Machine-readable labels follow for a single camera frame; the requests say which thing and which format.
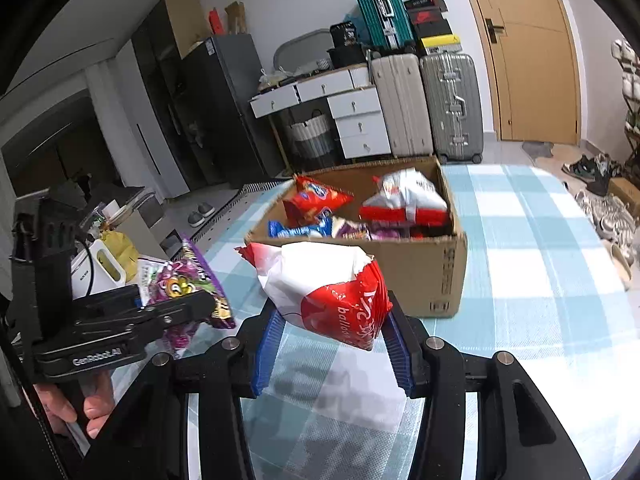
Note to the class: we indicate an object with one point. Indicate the blue cookie packet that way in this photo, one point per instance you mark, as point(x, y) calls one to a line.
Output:
point(295, 230)

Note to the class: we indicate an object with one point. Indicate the tall cardboard box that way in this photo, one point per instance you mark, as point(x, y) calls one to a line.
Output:
point(185, 25)

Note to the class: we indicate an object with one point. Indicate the red black shoebox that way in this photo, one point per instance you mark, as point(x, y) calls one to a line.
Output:
point(427, 17)

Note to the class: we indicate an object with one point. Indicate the black white sneaker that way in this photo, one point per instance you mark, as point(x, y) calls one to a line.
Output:
point(580, 167)

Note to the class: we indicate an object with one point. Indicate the yellow black shoebox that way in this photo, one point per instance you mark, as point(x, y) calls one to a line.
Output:
point(440, 45)

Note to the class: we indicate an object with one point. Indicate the dark grey sneaker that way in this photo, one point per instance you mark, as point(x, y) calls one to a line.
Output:
point(605, 175)

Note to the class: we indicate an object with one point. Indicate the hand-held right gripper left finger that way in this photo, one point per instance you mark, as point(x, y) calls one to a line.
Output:
point(267, 355)

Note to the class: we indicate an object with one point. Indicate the beige suitcase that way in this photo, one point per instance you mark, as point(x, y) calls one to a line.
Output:
point(400, 105)

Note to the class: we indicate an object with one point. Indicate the silver suitcase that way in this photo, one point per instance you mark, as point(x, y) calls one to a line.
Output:
point(452, 105)

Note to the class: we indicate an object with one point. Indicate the black storage box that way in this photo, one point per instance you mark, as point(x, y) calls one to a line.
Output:
point(347, 56)

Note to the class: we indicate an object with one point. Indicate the person's left hand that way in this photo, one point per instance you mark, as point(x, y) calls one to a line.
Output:
point(97, 410)

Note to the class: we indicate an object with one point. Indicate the woven laundry basket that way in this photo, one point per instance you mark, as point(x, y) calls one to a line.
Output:
point(310, 137)

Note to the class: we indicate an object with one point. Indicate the red paper bag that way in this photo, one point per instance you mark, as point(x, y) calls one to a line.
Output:
point(216, 22)

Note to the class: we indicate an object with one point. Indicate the printed cardboard box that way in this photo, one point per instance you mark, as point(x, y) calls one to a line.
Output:
point(425, 270)

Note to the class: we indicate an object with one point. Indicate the cream waste bin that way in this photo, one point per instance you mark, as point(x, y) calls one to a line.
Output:
point(622, 265)

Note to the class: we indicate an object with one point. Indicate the brown paper bag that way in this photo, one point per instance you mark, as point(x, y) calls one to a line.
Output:
point(235, 19)

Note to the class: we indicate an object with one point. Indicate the black printed bag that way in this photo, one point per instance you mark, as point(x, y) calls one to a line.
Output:
point(345, 35)

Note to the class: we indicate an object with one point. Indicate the white drawer desk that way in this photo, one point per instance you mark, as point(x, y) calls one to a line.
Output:
point(357, 120)

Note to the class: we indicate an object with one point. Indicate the wooden door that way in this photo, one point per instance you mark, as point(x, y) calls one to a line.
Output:
point(530, 60)

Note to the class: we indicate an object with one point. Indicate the dark refrigerator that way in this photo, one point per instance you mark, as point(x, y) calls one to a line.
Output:
point(225, 110)

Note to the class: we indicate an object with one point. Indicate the arched grey mirror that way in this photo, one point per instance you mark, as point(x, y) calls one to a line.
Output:
point(300, 52)

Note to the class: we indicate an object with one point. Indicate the yellow bag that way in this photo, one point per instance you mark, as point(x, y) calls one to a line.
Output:
point(125, 250)

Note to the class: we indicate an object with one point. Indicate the grey slipper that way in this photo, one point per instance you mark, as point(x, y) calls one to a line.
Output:
point(195, 219)
point(206, 209)

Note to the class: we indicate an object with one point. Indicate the clear plastic bag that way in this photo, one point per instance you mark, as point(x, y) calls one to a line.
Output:
point(270, 82)

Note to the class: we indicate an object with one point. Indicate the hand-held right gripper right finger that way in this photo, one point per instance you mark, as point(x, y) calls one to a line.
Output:
point(400, 355)

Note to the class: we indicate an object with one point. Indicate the patterned cup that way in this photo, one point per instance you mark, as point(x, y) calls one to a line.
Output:
point(325, 63)

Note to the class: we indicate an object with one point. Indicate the dotted floor rug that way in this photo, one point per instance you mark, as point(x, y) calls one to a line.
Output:
point(235, 200)

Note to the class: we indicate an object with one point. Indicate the purple white snack packet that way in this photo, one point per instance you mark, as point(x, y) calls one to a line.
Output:
point(352, 230)

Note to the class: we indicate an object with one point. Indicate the white red noodle snack packet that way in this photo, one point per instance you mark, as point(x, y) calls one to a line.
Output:
point(410, 195)

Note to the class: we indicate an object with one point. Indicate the black cabinet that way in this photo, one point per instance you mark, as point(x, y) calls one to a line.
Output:
point(160, 100)

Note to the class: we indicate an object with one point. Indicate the teal suitcase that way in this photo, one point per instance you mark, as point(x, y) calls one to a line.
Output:
point(382, 10)

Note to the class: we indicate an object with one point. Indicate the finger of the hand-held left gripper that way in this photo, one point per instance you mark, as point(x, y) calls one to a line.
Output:
point(185, 310)

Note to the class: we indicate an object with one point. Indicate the red cone snack packet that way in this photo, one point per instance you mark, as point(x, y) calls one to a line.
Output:
point(315, 200)

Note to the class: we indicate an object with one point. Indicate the group of assorted shoes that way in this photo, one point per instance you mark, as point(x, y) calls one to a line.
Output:
point(629, 70)

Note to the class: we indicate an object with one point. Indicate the small cardboard box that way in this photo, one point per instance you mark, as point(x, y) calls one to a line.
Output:
point(625, 192)

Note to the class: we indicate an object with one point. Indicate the wooden shoe rack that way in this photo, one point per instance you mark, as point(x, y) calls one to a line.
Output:
point(631, 125)

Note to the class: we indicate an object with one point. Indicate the grey door mat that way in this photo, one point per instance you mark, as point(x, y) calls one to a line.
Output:
point(537, 149)

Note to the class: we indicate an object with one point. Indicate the purple grape candy packet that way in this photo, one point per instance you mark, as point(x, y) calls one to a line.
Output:
point(175, 275)

